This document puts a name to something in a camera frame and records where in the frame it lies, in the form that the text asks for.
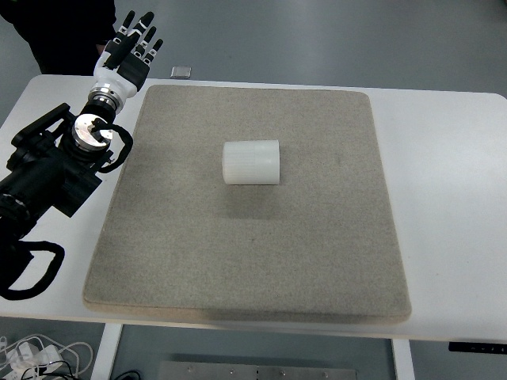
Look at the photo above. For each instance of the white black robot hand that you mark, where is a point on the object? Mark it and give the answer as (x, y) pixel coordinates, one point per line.
(132, 70)

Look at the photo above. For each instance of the white ribbed cup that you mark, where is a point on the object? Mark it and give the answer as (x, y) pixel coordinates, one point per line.
(251, 162)

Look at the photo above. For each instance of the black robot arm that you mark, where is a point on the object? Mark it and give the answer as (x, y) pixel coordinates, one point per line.
(58, 158)

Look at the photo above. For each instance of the small grey metal box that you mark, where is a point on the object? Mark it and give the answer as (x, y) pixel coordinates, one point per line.
(181, 72)

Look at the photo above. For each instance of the person in black clothing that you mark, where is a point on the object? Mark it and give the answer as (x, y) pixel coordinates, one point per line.
(65, 37)

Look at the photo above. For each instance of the grey felt mat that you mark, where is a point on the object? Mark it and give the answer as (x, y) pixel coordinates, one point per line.
(321, 246)

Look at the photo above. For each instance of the white table leg left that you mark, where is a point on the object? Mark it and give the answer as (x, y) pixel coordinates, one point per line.
(105, 357)

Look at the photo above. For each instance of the white table leg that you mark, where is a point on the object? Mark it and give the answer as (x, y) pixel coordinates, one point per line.
(404, 368)
(105, 357)

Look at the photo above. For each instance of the white table leg right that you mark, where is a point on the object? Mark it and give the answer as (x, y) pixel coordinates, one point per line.
(404, 368)

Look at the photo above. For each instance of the black table control panel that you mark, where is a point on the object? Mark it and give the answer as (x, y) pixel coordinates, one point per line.
(488, 348)

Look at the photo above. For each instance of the grey metal base plate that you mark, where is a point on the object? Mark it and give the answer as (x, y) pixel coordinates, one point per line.
(226, 371)

